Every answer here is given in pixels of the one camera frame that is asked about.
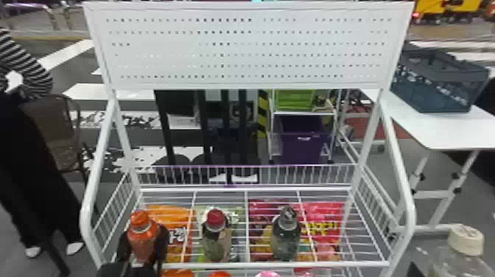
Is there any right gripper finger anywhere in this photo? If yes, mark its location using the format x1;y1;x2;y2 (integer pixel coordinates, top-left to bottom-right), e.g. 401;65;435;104
405;262;431;277

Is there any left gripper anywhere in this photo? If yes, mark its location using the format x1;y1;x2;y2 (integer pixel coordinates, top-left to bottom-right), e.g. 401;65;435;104
96;225;170;277

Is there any clear bottle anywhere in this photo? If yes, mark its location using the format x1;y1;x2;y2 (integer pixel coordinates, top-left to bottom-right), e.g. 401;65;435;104
424;223;495;277

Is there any orange snack packet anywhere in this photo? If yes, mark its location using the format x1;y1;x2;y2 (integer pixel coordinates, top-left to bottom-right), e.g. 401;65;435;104
144;204;194;264

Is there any red cap bottle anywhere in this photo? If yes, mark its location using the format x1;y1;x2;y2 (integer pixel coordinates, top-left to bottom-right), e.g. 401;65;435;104
200;208;234;262

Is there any red snack packet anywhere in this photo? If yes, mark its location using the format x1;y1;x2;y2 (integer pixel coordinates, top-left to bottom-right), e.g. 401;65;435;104
301;200;346;261
247;199;307;262

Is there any grey cap bottle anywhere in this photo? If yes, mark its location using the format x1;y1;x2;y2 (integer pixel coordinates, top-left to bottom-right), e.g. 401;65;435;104
270;206;302;262

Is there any person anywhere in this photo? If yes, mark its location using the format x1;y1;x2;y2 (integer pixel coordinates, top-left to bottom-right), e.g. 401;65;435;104
0;28;85;259

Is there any white side table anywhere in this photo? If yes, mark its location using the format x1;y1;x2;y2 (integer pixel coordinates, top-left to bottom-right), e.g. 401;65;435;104
361;88;495;236

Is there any brown chair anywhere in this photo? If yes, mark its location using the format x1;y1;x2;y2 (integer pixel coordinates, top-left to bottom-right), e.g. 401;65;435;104
18;94;91;187

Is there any purple crate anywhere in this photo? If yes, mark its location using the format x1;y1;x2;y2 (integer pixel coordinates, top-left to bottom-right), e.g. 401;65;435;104
278;114;331;164

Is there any blue basket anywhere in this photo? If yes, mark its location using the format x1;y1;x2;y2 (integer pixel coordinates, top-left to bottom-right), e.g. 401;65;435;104
389;47;491;114

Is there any green basket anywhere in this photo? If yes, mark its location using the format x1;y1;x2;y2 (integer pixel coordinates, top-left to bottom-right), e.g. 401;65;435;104
273;89;317;113

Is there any striped post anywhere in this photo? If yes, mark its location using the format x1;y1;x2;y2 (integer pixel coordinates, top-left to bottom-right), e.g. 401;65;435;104
256;89;270;140

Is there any white wire rack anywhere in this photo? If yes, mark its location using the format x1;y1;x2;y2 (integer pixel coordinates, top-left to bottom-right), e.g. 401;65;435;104
266;89;343;164
79;1;418;277

